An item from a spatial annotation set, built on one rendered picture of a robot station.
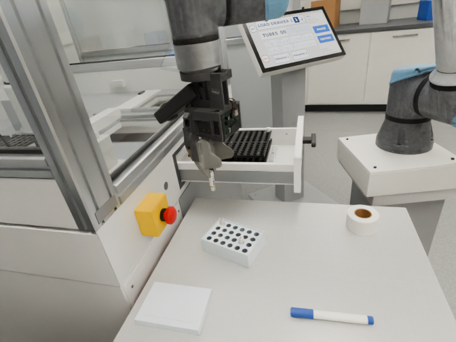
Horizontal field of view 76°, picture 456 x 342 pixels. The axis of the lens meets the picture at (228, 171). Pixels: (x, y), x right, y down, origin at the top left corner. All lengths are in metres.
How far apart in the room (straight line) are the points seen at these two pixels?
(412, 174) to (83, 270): 0.82
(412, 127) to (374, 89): 2.78
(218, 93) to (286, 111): 1.28
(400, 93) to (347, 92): 2.79
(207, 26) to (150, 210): 0.37
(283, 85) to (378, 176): 0.97
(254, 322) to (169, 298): 0.17
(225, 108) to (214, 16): 0.14
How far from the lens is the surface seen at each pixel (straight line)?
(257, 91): 2.46
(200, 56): 0.49
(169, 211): 0.65
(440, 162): 0.95
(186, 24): 0.48
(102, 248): 0.60
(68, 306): 0.84
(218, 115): 0.49
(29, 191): 0.61
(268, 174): 0.77
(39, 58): 0.50
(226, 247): 0.67
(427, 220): 1.11
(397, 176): 0.90
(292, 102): 1.77
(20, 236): 0.72
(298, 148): 0.76
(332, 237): 0.75
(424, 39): 3.68
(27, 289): 0.88
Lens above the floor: 1.26
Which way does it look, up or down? 29 degrees down
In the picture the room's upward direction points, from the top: 8 degrees counter-clockwise
